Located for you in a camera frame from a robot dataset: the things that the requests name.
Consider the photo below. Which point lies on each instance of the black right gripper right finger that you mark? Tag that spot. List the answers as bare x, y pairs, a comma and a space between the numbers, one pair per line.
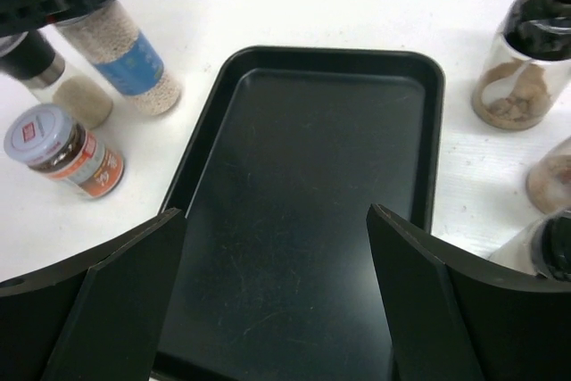
453, 315

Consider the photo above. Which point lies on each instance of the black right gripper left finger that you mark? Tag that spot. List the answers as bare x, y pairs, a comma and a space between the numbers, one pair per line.
97, 315

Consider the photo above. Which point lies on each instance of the black top grinder bottle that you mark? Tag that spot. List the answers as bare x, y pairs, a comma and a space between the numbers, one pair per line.
29, 58

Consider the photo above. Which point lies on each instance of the tall jar white beads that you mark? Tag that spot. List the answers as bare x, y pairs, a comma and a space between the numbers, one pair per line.
118, 49

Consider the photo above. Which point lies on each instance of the orange label sauce jar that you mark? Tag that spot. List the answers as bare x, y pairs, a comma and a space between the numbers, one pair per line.
50, 142

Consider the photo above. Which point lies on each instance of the black lid white powder jar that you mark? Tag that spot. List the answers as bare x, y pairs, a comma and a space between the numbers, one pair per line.
541, 250

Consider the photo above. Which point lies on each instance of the pink lid glass jar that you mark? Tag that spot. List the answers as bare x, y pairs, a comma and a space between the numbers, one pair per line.
548, 181

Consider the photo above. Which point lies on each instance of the black rectangular tray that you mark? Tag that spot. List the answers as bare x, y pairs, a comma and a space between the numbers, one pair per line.
294, 144

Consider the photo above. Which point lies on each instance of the black knob lid spice jar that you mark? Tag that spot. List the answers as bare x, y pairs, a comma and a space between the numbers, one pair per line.
528, 66

